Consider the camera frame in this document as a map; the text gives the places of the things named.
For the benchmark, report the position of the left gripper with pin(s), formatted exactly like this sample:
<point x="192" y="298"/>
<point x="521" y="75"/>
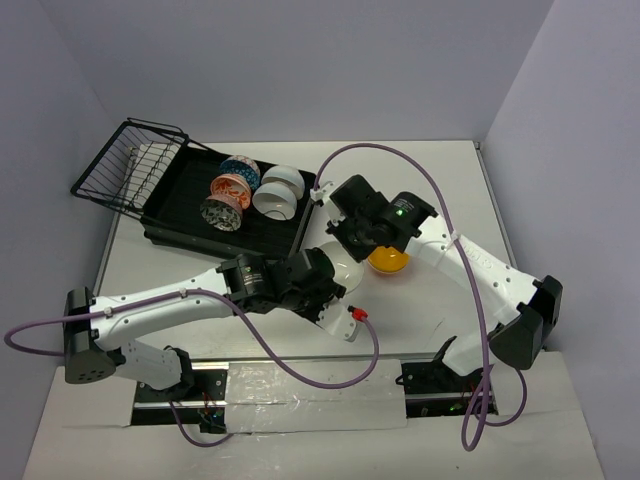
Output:
<point x="326" y="288"/>

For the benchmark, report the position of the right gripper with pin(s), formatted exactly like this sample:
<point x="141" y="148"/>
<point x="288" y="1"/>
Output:
<point x="359" y="253"/>

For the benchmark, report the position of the yellow bowl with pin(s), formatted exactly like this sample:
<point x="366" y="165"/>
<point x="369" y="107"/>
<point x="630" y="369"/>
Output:
<point x="388" y="260"/>

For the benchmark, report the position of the orange floral bowl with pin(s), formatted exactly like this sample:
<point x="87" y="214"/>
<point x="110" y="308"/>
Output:
<point x="233" y="185"/>

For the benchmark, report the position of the blue patterned bowl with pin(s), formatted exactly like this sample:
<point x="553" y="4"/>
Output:
<point x="243" y="166"/>

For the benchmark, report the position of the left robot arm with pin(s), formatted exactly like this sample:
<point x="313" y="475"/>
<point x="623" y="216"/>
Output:
<point x="103" y="338"/>

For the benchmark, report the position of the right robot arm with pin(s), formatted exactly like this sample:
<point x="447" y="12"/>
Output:
<point x="519" y="310"/>

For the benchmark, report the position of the white taped sheet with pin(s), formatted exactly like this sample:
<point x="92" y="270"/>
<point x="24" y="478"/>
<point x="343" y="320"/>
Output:
<point x="263" y="398"/>

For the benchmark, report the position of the black drainer tray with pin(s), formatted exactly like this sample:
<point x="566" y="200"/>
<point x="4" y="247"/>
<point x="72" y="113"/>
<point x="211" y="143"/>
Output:
<point x="171" y="216"/>

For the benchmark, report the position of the white cardboard sheet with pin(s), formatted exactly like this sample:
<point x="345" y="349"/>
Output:
<point x="79" y="431"/>

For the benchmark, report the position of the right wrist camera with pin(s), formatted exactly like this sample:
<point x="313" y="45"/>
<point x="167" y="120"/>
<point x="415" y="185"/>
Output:
<point x="321" y="195"/>

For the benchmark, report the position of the black mounting rail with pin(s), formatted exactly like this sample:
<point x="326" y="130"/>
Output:
<point x="429" y="392"/>

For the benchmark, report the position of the black wire dish rack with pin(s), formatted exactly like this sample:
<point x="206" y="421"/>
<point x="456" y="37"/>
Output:
<point x="130" y="165"/>

